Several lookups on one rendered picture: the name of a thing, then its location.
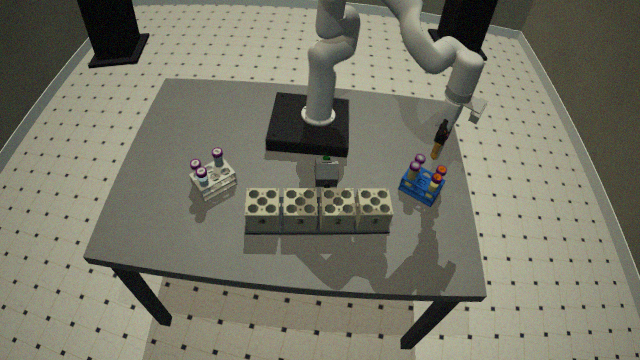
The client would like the cream tube rack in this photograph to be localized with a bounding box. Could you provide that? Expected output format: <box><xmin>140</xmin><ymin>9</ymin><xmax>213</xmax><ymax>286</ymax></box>
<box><xmin>189</xmin><ymin>159</ymin><xmax>237</xmax><ymax>203</ymax></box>

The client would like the blue tube rack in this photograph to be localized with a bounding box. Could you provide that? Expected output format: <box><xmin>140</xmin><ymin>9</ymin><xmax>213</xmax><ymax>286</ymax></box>
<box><xmin>398</xmin><ymin>167</ymin><xmax>445</xmax><ymax>207</ymax></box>

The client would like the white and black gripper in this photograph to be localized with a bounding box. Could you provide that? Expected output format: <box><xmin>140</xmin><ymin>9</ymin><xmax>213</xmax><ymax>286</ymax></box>
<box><xmin>434</xmin><ymin>93</ymin><xmax>464</xmax><ymax>146</ymax></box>

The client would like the beige bucket adapter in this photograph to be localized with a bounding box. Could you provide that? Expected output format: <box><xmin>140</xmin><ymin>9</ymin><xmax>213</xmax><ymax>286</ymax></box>
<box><xmin>282</xmin><ymin>188</ymin><xmax>318</xmax><ymax>231</ymax></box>
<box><xmin>355</xmin><ymin>188</ymin><xmax>393</xmax><ymax>231</ymax></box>
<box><xmin>319</xmin><ymin>188</ymin><xmax>356</xmax><ymax>231</ymax></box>
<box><xmin>245</xmin><ymin>188</ymin><xmax>280</xmax><ymax>231</ymax></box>

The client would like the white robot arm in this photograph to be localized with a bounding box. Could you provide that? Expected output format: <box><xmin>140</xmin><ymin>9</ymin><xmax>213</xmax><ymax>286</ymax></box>
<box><xmin>301</xmin><ymin>0</ymin><xmax>488</xmax><ymax>126</ymax></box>

